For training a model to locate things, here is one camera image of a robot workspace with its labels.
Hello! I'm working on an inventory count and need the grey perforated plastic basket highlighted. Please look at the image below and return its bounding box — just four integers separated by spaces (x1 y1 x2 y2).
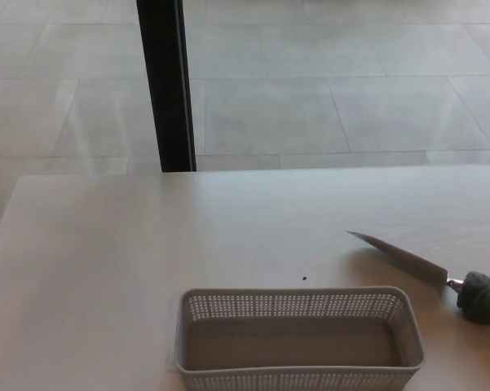
174 286 426 391

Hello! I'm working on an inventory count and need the black window frame post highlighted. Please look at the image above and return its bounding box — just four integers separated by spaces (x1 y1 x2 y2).
136 0 198 174

